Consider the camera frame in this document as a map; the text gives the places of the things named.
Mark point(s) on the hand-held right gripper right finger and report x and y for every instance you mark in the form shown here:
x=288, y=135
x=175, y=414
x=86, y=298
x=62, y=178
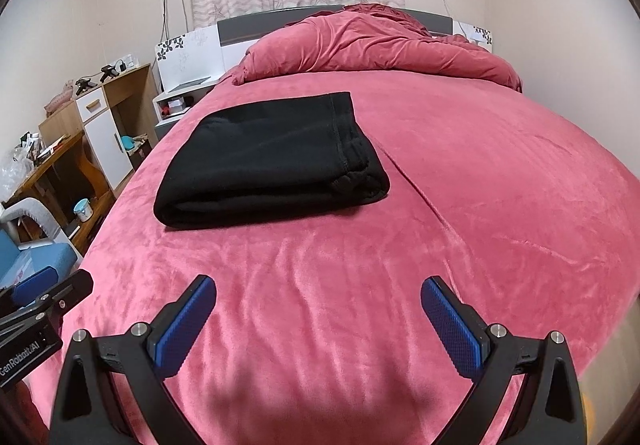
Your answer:
x=452, y=330

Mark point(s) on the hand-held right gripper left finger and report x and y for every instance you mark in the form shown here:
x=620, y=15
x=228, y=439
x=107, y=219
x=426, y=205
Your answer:
x=182, y=325

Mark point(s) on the pink cloth item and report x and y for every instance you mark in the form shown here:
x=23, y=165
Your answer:
x=60, y=97

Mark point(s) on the clear plastic bags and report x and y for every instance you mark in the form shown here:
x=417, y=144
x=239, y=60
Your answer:
x=15, y=172

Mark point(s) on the white and blue cup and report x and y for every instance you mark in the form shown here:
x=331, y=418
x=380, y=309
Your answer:
x=83, y=210

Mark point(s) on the pink duvet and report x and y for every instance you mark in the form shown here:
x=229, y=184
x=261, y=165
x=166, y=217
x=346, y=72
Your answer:
x=360, y=45

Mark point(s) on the pink bed sheet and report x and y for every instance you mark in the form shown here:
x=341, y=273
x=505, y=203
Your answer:
x=475, y=185

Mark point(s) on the white power strip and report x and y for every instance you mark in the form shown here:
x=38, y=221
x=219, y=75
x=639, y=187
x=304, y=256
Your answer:
x=127, y=63

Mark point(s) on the blue and white chair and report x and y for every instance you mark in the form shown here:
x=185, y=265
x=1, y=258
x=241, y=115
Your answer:
x=35, y=250

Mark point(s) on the black pants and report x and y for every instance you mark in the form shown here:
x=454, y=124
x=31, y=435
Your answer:
x=260, y=160

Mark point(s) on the low wooden desk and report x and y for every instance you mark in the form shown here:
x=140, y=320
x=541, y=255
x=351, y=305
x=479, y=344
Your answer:
x=50, y=175

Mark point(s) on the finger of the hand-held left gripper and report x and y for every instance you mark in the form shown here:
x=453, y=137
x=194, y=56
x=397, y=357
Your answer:
x=70, y=290
x=35, y=285

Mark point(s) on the grey and white headboard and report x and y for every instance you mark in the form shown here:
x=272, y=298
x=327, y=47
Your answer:
x=240, y=27

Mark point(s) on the wooden cabinet with white door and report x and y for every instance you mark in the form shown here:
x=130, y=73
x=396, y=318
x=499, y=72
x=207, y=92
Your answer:
x=102, y=135

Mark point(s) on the white nightstand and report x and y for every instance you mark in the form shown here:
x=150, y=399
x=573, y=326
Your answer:
x=172, y=100

